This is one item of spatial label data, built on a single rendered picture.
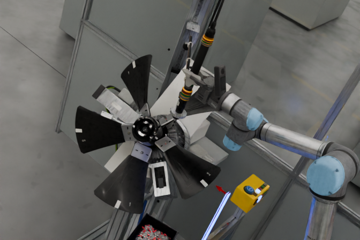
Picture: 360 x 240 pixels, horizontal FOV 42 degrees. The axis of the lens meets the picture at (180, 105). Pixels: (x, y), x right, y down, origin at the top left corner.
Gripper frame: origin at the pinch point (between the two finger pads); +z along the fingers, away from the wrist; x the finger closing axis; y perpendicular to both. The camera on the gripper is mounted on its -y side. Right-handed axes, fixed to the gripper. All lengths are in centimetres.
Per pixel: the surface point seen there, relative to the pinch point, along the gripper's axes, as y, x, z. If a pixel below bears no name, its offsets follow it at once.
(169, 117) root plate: 29.9, 6.2, 3.1
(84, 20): 57, 70, 122
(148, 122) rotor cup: 31.9, -3.5, 6.8
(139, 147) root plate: 43.1, -6.5, 4.9
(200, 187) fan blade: 40.8, -4.2, -27.3
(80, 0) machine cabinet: 111, 175, 230
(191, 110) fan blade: 21.8, 8.9, -4.1
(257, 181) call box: 49, 34, -39
